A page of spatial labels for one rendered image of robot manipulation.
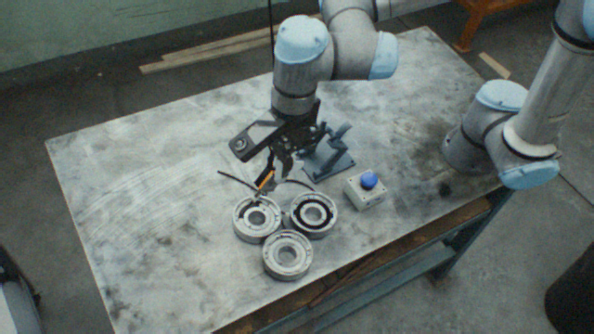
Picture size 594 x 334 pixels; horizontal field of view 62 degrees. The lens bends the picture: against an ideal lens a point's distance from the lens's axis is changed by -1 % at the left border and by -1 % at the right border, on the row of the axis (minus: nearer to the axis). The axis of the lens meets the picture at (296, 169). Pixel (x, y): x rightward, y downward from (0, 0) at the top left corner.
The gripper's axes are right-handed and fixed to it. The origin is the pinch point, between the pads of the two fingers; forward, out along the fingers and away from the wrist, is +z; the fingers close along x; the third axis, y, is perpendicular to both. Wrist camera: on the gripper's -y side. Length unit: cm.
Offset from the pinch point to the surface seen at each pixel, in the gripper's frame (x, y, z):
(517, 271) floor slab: -34, 107, 95
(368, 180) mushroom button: -7.0, 21.9, 7.6
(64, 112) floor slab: 132, -23, 95
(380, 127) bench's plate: 8.8, 40.7, 15.0
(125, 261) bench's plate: 4.3, -31.1, 15.2
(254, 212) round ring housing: 0.7, -2.9, 13.1
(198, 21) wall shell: 153, 55, 83
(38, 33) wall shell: 156, -20, 69
